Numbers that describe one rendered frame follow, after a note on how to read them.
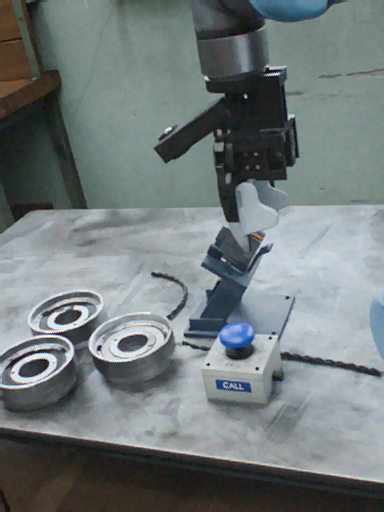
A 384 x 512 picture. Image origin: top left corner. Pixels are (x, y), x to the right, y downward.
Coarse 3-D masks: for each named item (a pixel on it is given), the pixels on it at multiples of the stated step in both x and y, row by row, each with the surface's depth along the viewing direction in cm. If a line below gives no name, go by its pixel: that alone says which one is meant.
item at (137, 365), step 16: (112, 320) 85; (128, 320) 86; (144, 320) 86; (160, 320) 84; (96, 336) 83; (128, 336) 84; (144, 336) 83; (96, 352) 81; (112, 352) 81; (128, 352) 80; (144, 352) 80; (160, 352) 78; (112, 368) 78; (128, 368) 77; (144, 368) 77; (160, 368) 80
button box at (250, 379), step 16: (256, 336) 75; (272, 336) 75; (224, 352) 74; (240, 352) 73; (256, 352) 73; (272, 352) 73; (208, 368) 72; (224, 368) 71; (240, 368) 71; (256, 368) 70; (272, 368) 73; (208, 384) 73; (224, 384) 72; (240, 384) 71; (256, 384) 70; (272, 384) 73; (224, 400) 73; (240, 400) 72; (256, 400) 71
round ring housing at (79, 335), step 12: (48, 300) 93; (60, 300) 94; (72, 300) 94; (84, 300) 93; (96, 300) 93; (36, 312) 92; (60, 312) 92; (72, 312) 92; (84, 312) 90; (96, 312) 88; (36, 324) 90; (48, 324) 89; (60, 324) 92; (72, 324) 88; (84, 324) 86; (96, 324) 87; (36, 336) 87; (60, 336) 85; (72, 336) 86; (84, 336) 86; (84, 348) 88
